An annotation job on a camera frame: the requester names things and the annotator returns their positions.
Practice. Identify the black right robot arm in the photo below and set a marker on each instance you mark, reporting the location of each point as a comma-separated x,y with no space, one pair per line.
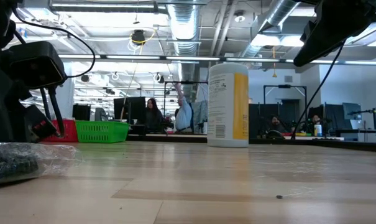
333,28

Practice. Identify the red plastic basket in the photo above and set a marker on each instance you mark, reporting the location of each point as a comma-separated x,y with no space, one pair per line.
66,130

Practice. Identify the black computer monitor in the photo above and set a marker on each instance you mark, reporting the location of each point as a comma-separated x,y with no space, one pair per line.
81,112
133,109

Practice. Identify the grey office chair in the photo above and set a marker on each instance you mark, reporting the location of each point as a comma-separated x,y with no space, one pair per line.
100,115

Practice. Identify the green plastic basket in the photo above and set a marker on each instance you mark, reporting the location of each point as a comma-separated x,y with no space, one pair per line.
102,132

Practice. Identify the person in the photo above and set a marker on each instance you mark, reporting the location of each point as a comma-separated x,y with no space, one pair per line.
315,119
275,124
184,112
153,116

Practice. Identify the long white light bar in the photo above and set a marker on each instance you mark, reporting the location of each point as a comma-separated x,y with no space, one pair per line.
190,58

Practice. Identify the white canister with yellow label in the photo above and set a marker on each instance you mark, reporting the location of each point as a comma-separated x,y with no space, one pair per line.
228,105

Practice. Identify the small bottle with yellow label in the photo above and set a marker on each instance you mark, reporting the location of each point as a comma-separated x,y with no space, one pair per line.
318,130

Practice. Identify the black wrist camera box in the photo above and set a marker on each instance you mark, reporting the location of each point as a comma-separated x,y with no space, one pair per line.
35,65

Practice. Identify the silver ventilation duct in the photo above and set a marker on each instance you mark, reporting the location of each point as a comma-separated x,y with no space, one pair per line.
183,28
274,15

